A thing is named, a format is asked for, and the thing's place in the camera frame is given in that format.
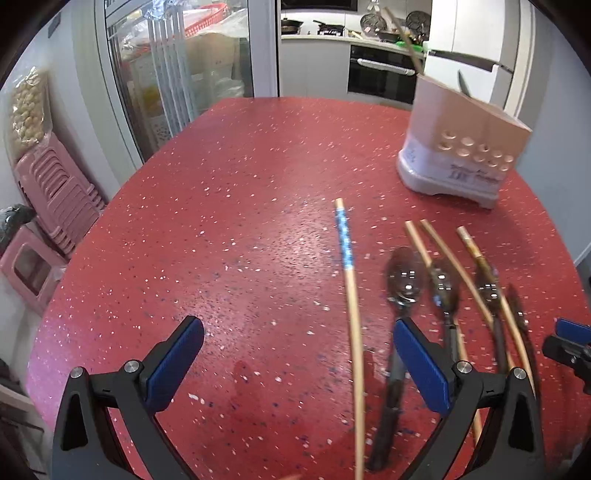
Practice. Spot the large metal spoon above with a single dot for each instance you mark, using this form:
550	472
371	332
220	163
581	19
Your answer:
405	277

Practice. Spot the cardboard box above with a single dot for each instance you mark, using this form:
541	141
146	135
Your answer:
212	53

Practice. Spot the clear bag of nuts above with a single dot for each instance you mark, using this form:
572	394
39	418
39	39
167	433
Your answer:
27	110

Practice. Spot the white kitchen counter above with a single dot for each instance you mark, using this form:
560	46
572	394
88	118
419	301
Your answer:
323	38

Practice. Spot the pink plastic stool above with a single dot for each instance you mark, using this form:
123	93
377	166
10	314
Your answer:
27	272

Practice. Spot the white utensil holder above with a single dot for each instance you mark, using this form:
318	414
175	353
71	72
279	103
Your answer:
461	147

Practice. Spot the built-in black oven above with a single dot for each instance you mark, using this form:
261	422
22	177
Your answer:
381	76

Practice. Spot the red plastic basket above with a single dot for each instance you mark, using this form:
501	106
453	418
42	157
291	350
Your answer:
207	18

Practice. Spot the gold patterned bamboo chopstick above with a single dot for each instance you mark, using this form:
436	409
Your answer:
473	247

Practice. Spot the plain bamboo chopstick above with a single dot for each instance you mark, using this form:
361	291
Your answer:
450	258
415	242

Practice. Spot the stack of pink stools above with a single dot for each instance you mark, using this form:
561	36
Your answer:
55	194

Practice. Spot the metal strainer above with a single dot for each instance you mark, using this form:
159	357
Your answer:
371	21
418	19

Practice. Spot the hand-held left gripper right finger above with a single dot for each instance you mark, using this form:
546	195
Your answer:
422	364

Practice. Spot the gas stove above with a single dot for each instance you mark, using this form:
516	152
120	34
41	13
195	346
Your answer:
328	27

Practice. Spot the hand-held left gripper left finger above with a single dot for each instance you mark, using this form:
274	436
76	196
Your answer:
178	360

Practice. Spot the blue patterned bamboo chopstick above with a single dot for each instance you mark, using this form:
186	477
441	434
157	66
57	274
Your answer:
352	295

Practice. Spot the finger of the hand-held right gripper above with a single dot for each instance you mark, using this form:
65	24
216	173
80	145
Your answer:
575	328
565	357

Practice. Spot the dark plastic bag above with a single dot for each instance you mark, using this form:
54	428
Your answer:
14	224

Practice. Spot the dark metal utensil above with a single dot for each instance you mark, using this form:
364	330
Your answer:
517	304

